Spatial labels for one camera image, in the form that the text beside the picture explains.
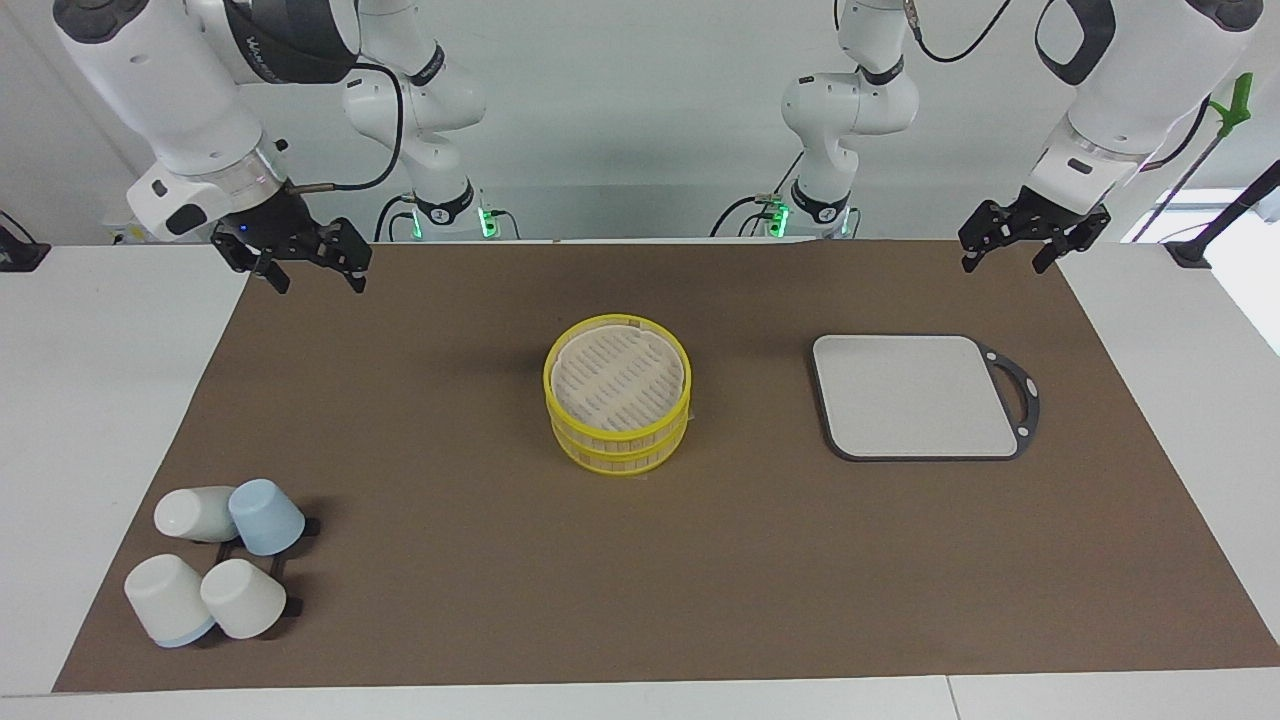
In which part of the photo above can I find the yellow bamboo steamer basket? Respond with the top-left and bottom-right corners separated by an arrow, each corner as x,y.
550,408 -> 691,477

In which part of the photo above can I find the grey cutting board dark rim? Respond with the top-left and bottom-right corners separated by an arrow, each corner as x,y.
811,334 -> 1042,463

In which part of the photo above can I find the black tripod pole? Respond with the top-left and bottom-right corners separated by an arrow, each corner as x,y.
1165,160 -> 1280,269

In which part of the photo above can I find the green clamp on pole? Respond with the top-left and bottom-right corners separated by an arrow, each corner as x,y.
1210,72 -> 1256,141

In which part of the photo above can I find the light blue plastic cup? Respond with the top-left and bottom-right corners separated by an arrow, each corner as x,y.
228,479 -> 307,557

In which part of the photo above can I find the white plastic cup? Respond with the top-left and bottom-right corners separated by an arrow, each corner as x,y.
153,486 -> 239,543
124,554 -> 217,649

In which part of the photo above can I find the black table clamp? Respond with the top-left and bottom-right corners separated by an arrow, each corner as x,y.
0,210 -> 51,273

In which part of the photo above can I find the brown table mat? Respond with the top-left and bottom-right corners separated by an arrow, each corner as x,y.
52,240 -> 1280,694

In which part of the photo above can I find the cream plastic cup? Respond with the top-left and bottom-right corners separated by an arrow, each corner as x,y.
200,558 -> 288,641

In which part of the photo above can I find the black cup rack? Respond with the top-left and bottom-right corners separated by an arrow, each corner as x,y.
205,518 -> 323,619

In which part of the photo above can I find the black base cable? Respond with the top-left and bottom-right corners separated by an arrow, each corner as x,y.
375,195 -> 416,243
710,150 -> 803,239

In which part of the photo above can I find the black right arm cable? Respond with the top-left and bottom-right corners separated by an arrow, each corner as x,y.
290,60 -> 403,191

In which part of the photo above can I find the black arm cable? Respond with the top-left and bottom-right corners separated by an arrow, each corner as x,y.
905,0 -> 1016,61
290,60 -> 403,191

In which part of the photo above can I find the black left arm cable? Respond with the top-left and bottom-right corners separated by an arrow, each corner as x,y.
905,0 -> 1016,61

